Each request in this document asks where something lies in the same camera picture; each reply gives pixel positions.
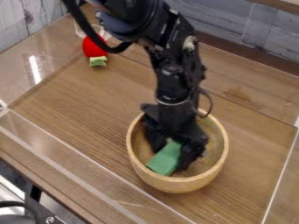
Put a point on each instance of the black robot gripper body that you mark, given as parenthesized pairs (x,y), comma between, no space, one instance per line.
(177,119)

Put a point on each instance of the red plush strawberry toy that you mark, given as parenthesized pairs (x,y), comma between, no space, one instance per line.
(96,55)

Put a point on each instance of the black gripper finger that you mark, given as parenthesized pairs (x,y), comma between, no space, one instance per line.
(155,135)
(191,151)

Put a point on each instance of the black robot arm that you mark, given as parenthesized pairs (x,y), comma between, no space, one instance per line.
(148,23)

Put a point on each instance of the green rectangular block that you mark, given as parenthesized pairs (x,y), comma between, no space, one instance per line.
(164,161)

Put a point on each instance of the light wooden bowl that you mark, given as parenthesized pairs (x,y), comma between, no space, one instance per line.
(204,168)

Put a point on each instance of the black table leg bracket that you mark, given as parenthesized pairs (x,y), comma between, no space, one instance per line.
(41,215)

